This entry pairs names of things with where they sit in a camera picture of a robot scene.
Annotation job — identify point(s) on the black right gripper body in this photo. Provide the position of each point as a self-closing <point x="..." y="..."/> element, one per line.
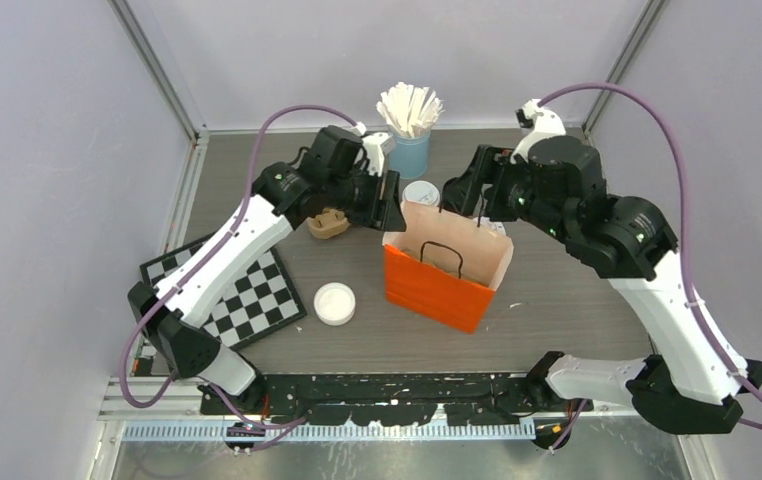
<point x="510" y="194"/>

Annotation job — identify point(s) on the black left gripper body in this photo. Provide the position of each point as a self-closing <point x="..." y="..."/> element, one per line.
<point x="358" y="195"/>

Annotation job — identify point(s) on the white lid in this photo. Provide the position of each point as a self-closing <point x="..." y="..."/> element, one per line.
<point x="421" y="192"/>

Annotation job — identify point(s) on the orange paper takeout bag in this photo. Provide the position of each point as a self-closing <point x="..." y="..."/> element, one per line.
<point x="443" y="236"/>

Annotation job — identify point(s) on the stack of white lids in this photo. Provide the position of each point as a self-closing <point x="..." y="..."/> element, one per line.
<point x="334" y="304"/>

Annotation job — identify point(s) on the single brown cup carrier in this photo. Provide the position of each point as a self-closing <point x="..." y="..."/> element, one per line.
<point x="444" y="266"/>

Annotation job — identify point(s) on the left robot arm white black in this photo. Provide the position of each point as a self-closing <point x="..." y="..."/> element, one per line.
<point x="172" y="311"/>

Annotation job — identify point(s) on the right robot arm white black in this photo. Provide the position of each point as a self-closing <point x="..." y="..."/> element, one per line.
<point x="559" y="187"/>

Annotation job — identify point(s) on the brown cardboard cup carrier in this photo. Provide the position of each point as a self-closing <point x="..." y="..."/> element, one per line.
<point x="328" y="224"/>

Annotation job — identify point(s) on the blue cylindrical holder cup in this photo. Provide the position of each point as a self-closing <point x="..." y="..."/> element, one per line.
<point x="410" y="155"/>

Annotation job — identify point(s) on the black white checkerboard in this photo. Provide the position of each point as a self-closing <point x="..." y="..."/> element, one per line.
<point x="256" y="304"/>

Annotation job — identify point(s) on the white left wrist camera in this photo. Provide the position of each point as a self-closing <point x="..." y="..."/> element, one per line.
<point x="374" y="152"/>

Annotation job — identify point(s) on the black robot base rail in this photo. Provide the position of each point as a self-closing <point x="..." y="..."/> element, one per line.
<point x="396" y="399"/>

